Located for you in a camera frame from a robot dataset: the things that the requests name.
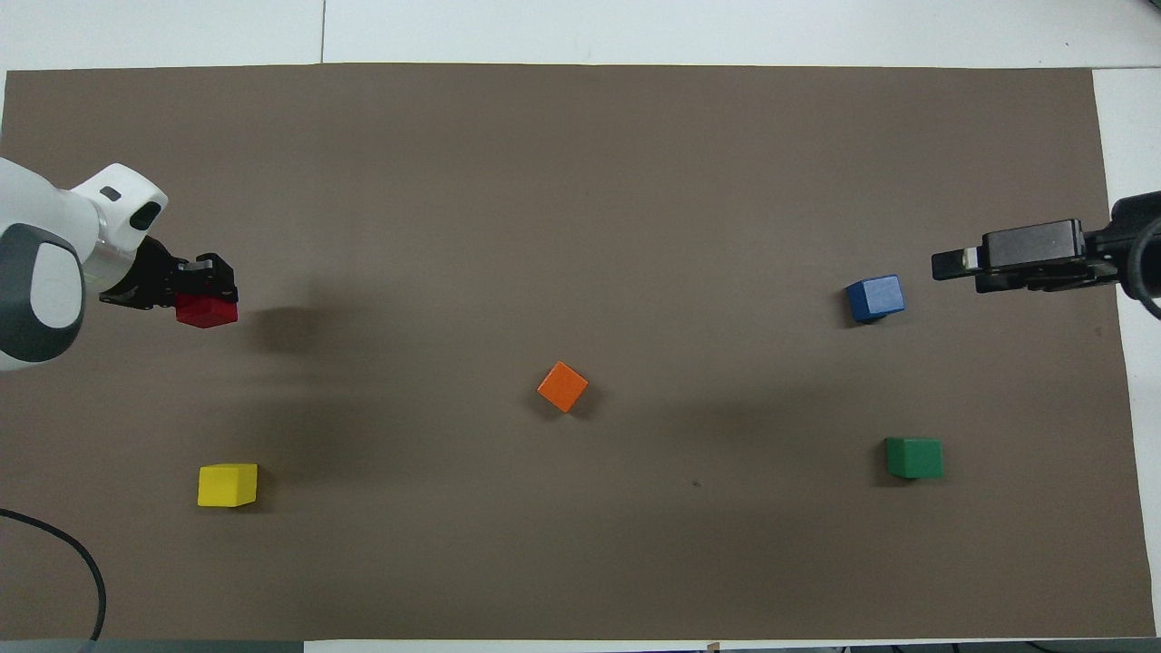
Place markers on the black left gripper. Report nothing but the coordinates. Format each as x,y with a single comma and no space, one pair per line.
150,281

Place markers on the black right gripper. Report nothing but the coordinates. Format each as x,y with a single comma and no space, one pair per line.
1111,249

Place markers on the red block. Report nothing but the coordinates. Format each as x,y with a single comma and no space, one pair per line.
207,314

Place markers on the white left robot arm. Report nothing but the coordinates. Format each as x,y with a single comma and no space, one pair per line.
54,227

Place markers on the blue block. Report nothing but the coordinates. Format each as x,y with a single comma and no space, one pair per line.
876,298

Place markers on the yellow block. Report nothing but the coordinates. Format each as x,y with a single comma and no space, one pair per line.
227,485

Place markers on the green block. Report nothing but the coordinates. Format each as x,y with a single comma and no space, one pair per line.
914,458

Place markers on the orange block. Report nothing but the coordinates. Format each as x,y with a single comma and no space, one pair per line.
562,387

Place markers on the brown table mat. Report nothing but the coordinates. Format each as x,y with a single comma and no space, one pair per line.
580,227

